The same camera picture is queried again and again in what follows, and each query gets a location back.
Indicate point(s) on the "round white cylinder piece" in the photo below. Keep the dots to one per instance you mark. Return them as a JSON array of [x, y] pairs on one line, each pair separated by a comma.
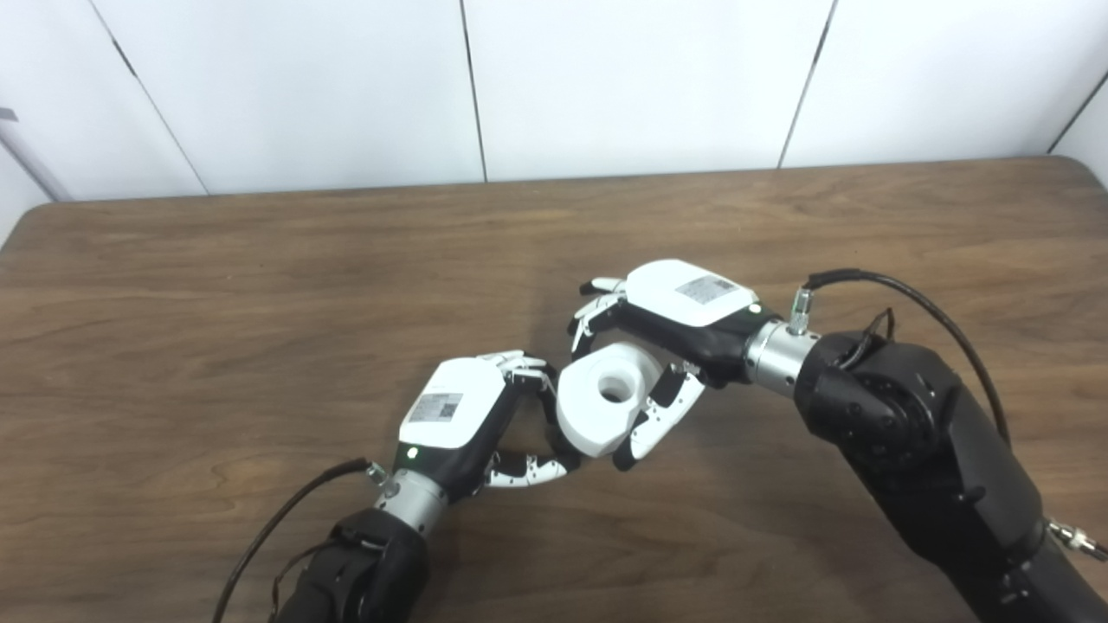
[[589, 415]]

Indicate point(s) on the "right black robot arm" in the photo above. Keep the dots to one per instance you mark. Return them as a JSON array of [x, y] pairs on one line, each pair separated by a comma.
[[926, 450]]

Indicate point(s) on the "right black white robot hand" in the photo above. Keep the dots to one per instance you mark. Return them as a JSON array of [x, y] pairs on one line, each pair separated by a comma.
[[684, 298]]

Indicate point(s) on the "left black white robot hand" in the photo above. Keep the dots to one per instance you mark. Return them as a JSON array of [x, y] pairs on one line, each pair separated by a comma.
[[454, 402]]

